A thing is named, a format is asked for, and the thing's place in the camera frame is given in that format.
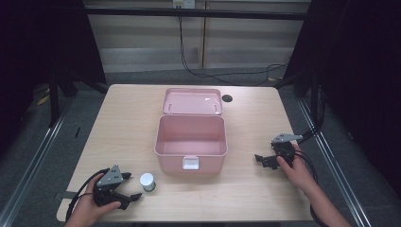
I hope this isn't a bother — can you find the black wall cable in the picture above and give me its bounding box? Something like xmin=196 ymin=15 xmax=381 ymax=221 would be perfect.
xmin=178 ymin=8 xmax=288 ymax=87

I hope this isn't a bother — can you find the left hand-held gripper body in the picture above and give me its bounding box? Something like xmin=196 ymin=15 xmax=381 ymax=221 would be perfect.
xmin=93 ymin=165 xmax=125 ymax=208

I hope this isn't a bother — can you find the person's right hand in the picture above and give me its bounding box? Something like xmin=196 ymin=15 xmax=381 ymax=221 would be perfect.
xmin=276 ymin=144 xmax=318 ymax=194

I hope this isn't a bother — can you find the small jar with white lid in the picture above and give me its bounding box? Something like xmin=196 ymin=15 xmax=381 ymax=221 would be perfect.
xmin=139 ymin=172 xmax=157 ymax=193

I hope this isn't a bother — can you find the black metal stand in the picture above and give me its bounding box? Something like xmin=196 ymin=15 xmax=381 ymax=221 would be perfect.
xmin=47 ymin=70 xmax=109 ymax=129
xmin=273 ymin=70 xmax=320 ymax=122

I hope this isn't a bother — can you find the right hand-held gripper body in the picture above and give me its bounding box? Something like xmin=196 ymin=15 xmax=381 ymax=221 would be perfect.
xmin=270 ymin=133 xmax=304 ymax=167

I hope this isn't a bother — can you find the aluminium floor rail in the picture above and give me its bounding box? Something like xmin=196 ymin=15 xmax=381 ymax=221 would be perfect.
xmin=0 ymin=103 xmax=69 ymax=227
xmin=297 ymin=98 xmax=376 ymax=227

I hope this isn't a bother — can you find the pink storage box with lid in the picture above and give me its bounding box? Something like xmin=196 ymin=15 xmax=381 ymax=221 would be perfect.
xmin=153 ymin=87 xmax=229 ymax=176

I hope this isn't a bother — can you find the yellow tape piece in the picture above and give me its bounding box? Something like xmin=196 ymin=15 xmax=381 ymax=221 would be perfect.
xmin=36 ymin=89 xmax=51 ymax=106

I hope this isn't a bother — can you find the person's left hand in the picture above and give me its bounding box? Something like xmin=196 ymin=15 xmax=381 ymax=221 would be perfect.
xmin=63 ymin=182 xmax=122 ymax=227

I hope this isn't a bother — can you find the black horizontal frame bar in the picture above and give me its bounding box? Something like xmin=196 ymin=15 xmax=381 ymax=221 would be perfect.
xmin=84 ymin=7 xmax=308 ymax=21

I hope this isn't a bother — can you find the black curtain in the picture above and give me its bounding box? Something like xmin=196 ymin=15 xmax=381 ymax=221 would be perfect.
xmin=283 ymin=0 xmax=401 ymax=197
xmin=0 ymin=0 xmax=108 ymax=152

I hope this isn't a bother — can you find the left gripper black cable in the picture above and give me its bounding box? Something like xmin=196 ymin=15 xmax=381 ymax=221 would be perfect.
xmin=64 ymin=167 xmax=111 ymax=222

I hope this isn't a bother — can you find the white wall socket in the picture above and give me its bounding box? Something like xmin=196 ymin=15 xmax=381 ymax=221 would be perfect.
xmin=172 ymin=0 xmax=197 ymax=9

